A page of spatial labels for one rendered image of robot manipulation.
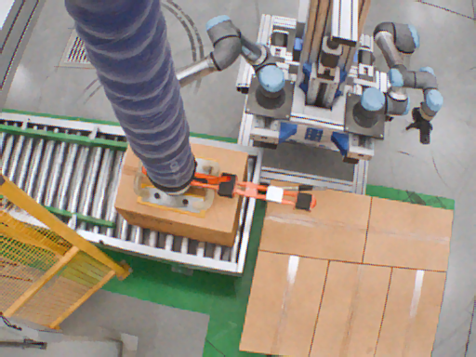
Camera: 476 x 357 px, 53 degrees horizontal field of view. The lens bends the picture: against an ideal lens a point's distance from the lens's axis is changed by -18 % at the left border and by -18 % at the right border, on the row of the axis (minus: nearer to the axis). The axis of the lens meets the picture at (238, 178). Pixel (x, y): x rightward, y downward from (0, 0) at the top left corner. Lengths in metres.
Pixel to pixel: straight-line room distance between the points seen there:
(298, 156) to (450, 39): 1.92
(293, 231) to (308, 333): 0.61
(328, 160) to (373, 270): 0.86
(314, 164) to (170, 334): 1.44
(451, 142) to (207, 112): 1.86
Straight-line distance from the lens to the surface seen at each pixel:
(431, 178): 3.98
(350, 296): 3.10
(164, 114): 1.77
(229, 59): 2.26
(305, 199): 2.57
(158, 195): 2.70
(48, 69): 4.40
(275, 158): 3.56
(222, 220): 2.70
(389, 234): 3.20
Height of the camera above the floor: 3.58
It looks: 73 degrees down
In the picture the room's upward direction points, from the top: 2 degrees counter-clockwise
